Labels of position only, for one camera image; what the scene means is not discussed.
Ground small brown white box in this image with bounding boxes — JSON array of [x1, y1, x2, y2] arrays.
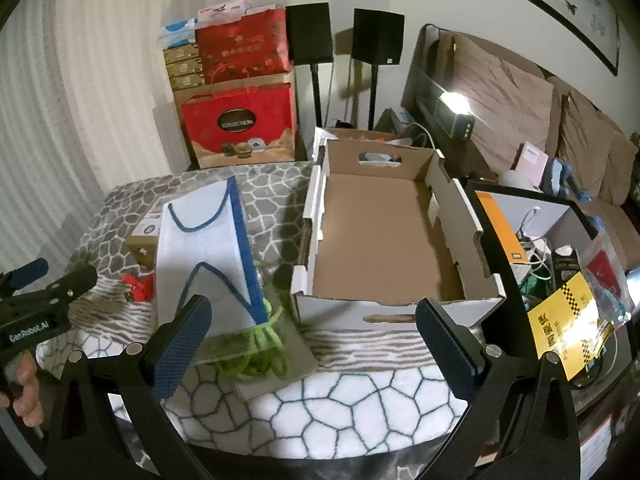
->
[[125, 212, 163, 272]]

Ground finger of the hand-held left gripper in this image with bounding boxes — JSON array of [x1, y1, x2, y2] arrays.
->
[[44, 264, 99, 307], [0, 258, 50, 292]]

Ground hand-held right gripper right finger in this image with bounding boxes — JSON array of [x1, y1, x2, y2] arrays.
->
[[415, 297, 583, 480]]

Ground yellow black packet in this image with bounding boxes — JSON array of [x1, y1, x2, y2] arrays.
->
[[527, 272, 619, 382]]

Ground framed wall painting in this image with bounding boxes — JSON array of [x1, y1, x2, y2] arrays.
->
[[450, 0, 621, 77]]

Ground red gift bag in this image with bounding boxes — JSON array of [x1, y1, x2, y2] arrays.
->
[[194, 6, 294, 84]]

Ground large red gift box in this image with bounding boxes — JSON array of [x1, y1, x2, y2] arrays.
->
[[174, 72, 297, 170]]

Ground white pink paper bag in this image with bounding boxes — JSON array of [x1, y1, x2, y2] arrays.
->
[[196, 0, 249, 29]]

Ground blue white tissue pack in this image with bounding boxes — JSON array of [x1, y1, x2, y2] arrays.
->
[[159, 18, 197, 51]]

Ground white cables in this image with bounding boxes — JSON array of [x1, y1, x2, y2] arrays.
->
[[517, 207, 557, 282]]

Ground black gold patterned packet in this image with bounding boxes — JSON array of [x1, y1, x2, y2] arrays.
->
[[550, 250, 582, 287]]

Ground white curtain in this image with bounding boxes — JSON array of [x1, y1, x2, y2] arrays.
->
[[0, 0, 173, 261]]

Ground red packet in plastic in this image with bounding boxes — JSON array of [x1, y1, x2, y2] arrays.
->
[[582, 235, 632, 312]]

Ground pink booklet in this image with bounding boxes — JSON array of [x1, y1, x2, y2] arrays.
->
[[515, 142, 549, 189]]

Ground green plant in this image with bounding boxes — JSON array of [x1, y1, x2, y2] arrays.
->
[[197, 257, 293, 382]]

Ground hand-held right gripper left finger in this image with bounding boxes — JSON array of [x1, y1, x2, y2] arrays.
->
[[47, 295, 213, 480]]

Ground orange black box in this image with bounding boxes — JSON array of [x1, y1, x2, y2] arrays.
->
[[475, 191, 530, 264]]

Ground beige sofa cushion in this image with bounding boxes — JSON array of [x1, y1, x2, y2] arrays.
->
[[447, 34, 556, 173], [550, 77, 628, 203]]

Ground white paper bag blue trim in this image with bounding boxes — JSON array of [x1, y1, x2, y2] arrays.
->
[[154, 176, 273, 333]]

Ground black speaker on stand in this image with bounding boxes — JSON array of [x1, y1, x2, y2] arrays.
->
[[351, 8, 405, 132], [286, 2, 334, 161]]

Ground dark sofa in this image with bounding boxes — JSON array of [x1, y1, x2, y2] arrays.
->
[[402, 24, 640, 261]]

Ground brown cardboard box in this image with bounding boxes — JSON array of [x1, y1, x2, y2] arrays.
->
[[312, 127, 417, 161]]

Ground grey white patterned blanket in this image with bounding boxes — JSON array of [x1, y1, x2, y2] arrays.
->
[[37, 162, 507, 461]]

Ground white cardboard box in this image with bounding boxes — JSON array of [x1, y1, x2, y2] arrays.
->
[[290, 139, 507, 333]]

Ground person's left hand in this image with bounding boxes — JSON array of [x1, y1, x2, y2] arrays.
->
[[0, 351, 45, 432]]

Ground small red toy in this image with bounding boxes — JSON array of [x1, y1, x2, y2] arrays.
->
[[122, 274, 155, 304]]

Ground blue toy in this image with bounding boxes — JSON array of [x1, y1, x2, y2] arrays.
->
[[547, 157, 594, 202]]

